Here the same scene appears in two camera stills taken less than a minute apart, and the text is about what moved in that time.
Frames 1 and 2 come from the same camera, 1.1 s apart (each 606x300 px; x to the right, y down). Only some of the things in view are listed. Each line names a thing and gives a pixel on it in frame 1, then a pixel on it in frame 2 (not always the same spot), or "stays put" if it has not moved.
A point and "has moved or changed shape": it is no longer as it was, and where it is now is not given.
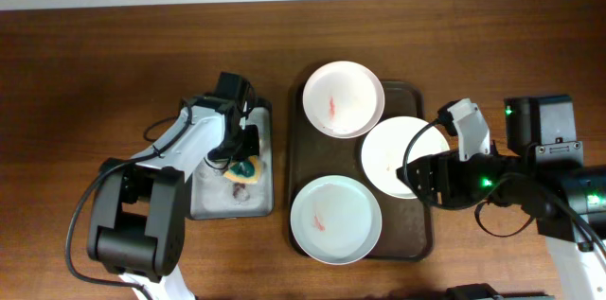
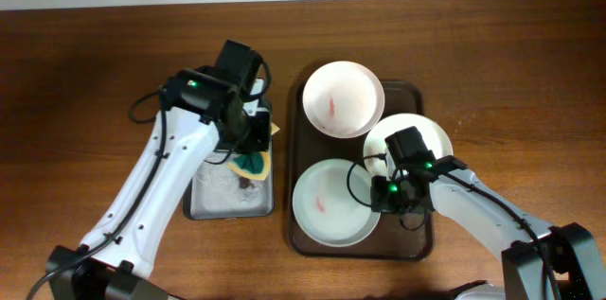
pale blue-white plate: [336, 220] has moved or changed shape
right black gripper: [447, 165] to [380, 202]
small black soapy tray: [216, 197] stays put
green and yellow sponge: [245, 170] has moved or changed shape
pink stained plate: [343, 99] stays put
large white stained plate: [382, 152] stays put
